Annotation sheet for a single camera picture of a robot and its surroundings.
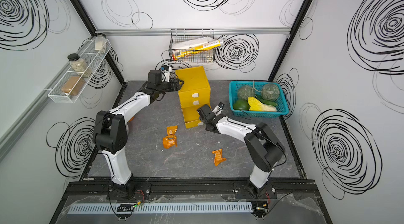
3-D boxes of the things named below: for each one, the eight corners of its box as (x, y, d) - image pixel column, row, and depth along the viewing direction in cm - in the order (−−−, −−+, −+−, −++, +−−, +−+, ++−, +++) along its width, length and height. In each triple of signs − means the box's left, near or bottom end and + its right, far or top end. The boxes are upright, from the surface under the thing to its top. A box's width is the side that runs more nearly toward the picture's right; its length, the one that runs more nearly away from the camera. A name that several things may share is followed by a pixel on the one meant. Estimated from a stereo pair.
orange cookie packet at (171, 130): (166, 134, 95) (165, 133, 93) (167, 127, 98) (166, 125, 97) (177, 134, 95) (176, 133, 93) (178, 127, 98) (177, 125, 97)
